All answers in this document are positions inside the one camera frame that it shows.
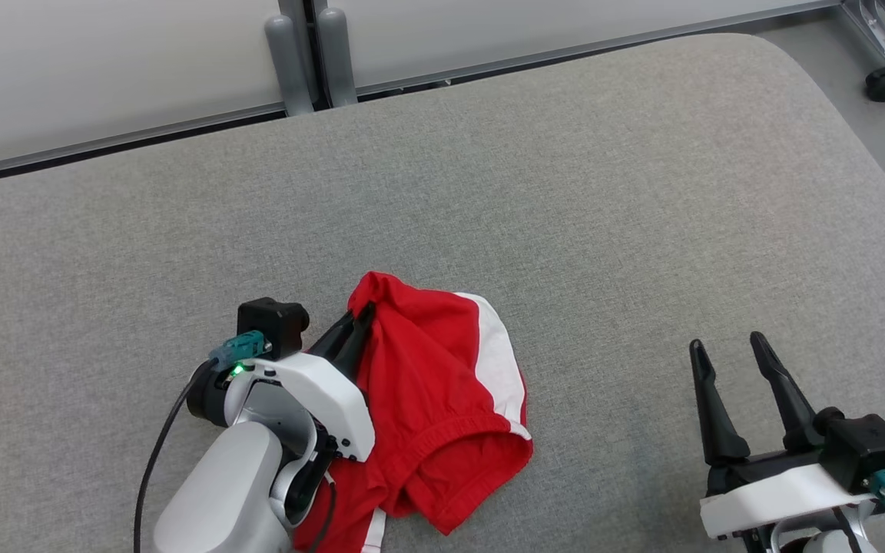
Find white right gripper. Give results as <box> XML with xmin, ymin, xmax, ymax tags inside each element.
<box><xmin>690</xmin><ymin>332</ymin><xmax>885</xmax><ymax>553</ymax></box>

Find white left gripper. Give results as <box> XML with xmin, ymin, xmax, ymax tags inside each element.
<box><xmin>224</xmin><ymin>303</ymin><xmax>376</xmax><ymax>462</ymax></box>

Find red white bulls shorts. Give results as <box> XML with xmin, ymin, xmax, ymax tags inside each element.
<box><xmin>293</xmin><ymin>271</ymin><xmax>534</xmax><ymax>553</ymax></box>

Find teal left cable connector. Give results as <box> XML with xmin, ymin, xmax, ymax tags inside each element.
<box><xmin>208</xmin><ymin>330</ymin><xmax>271</xmax><ymax>370</ymax></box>

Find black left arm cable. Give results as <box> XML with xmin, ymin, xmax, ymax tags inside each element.
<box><xmin>134</xmin><ymin>361</ymin><xmax>217</xmax><ymax>553</ymax></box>

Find grey round partition post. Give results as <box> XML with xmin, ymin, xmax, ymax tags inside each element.
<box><xmin>264</xmin><ymin>14</ymin><xmax>314</xmax><ymax>118</ymax></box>
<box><xmin>317</xmin><ymin>8</ymin><xmax>359</xmax><ymax>108</ymax></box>

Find grey partition base rail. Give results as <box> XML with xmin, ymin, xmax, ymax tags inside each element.
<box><xmin>0</xmin><ymin>0</ymin><xmax>847</xmax><ymax>187</ymax></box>

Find grey vertical partition frame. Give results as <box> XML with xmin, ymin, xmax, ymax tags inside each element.
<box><xmin>277</xmin><ymin>0</ymin><xmax>330</xmax><ymax>108</ymax></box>

